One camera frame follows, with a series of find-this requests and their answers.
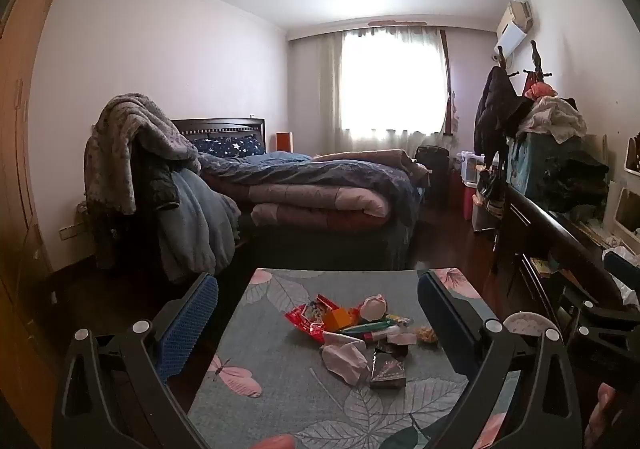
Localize white wall organizer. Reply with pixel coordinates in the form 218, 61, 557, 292
612, 136, 640, 236

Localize white plastic bag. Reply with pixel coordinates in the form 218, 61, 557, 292
602, 246, 640, 311

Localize dark foil packet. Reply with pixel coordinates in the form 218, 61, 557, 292
369, 350, 408, 391

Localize dark wooden dresser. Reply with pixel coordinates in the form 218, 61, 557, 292
492, 184, 640, 346

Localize white air conditioner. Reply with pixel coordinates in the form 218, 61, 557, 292
494, 0, 535, 58

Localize grey floral tablecloth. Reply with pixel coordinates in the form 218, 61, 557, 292
187, 268, 507, 449

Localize person's right hand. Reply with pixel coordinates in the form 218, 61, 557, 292
586, 383, 617, 447

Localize sheer white curtain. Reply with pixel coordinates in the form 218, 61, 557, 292
320, 26, 451, 141

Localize dark hanging coat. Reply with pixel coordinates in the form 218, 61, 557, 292
474, 66, 532, 156

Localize dark padded jacket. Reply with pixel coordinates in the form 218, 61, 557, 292
132, 149, 181, 211

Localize pink folded quilt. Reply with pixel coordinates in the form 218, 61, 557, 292
250, 182, 392, 231

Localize brown wooden wardrobe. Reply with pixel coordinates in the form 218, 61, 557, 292
0, 0, 87, 430

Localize blue denim clothing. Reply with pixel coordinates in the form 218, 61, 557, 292
200, 152, 427, 211

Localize dark wooden bed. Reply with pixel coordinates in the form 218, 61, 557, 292
170, 118, 431, 276

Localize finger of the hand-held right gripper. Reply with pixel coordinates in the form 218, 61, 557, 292
574, 324, 640, 366
562, 290, 640, 326

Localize white storage box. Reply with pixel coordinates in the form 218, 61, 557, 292
460, 152, 497, 190

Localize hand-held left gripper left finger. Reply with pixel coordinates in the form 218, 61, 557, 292
52, 271, 221, 449

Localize dark wrapper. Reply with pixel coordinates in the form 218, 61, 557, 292
375, 341, 409, 358

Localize blue star-print pillow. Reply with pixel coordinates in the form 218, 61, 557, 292
192, 134, 266, 158

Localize brown blanket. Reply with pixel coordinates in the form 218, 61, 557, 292
312, 149, 431, 176

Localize dark folded clothing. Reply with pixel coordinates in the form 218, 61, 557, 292
540, 149, 611, 211

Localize wooden coat rack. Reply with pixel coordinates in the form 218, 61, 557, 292
492, 40, 556, 81

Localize light blue robe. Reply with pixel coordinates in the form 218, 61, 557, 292
160, 169, 242, 286

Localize white clothes pile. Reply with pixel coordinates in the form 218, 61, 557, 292
517, 96, 589, 140

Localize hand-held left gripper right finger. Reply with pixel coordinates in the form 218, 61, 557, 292
417, 269, 586, 449

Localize white pink-flowered waste bin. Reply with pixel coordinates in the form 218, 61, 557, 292
502, 311, 563, 346

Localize red snack wrapper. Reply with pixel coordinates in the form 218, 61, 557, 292
285, 294, 351, 343

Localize white tissue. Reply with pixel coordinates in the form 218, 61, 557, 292
320, 331, 371, 385

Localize red plastic bin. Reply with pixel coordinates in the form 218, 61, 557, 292
462, 184, 481, 223

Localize grey fleece blanket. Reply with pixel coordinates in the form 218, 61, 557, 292
85, 93, 202, 216

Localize teal fabric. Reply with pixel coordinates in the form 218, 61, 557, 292
507, 134, 608, 211

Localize green tube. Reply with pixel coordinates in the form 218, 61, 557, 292
340, 321, 401, 334

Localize small orange box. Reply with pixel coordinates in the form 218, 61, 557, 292
322, 308, 354, 330

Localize black suitcase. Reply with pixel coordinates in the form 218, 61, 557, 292
415, 145, 451, 208

